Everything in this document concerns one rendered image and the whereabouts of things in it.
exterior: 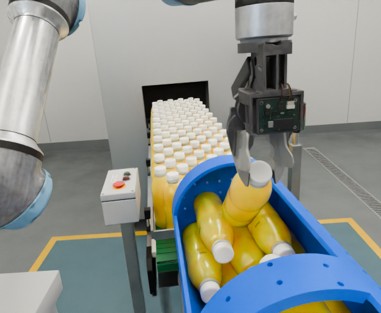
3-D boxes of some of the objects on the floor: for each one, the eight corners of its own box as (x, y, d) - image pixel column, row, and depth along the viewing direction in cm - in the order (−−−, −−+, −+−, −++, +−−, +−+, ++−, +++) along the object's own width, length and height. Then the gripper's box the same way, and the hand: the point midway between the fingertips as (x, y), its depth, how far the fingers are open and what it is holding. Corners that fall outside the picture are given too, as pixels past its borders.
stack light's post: (283, 359, 160) (292, 146, 123) (280, 352, 164) (288, 143, 127) (291, 358, 160) (302, 145, 124) (288, 351, 164) (298, 141, 128)
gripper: (230, 43, 39) (235, 206, 45) (324, 36, 39) (315, 197, 46) (217, 45, 47) (222, 183, 53) (294, 40, 48) (290, 176, 54)
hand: (259, 174), depth 52 cm, fingers closed on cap, 4 cm apart
